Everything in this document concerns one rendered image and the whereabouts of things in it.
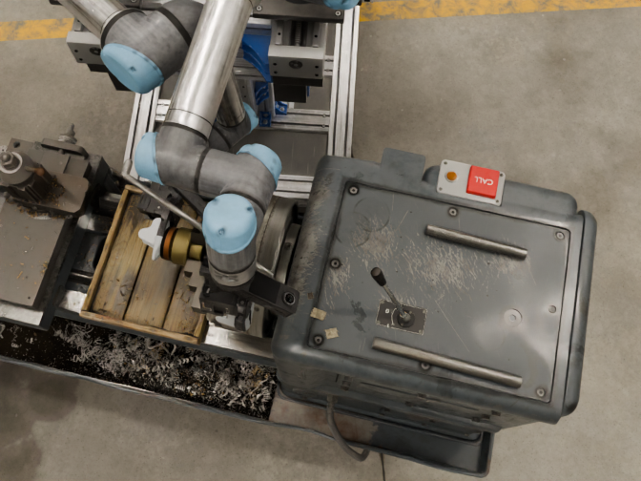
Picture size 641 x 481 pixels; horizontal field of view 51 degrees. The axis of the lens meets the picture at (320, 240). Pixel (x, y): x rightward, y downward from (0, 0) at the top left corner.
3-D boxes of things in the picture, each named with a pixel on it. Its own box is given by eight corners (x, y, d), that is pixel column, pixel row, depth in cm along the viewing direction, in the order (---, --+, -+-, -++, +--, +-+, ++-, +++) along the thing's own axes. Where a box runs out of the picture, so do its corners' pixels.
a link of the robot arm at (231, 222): (265, 195, 97) (246, 241, 92) (264, 236, 106) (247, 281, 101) (213, 180, 97) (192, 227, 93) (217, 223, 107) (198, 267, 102)
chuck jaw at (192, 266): (236, 268, 146) (220, 319, 142) (237, 276, 151) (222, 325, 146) (187, 257, 147) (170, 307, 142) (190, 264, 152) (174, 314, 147)
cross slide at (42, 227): (97, 155, 175) (93, 147, 170) (38, 311, 161) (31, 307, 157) (37, 141, 176) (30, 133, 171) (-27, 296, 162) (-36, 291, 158)
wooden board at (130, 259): (238, 214, 176) (237, 208, 173) (199, 346, 165) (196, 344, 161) (129, 189, 178) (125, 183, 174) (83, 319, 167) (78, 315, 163)
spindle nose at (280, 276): (307, 234, 161) (302, 218, 140) (287, 319, 158) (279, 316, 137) (295, 231, 161) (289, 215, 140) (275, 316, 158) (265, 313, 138)
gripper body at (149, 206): (143, 221, 156) (160, 176, 160) (178, 230, 156) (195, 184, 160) (135, 209, 149) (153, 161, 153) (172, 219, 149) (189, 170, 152)
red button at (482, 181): (497, 175, 139) (500, 170, 137) (493, 200, 137) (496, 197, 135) (468, 168, 140) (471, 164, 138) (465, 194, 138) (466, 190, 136)
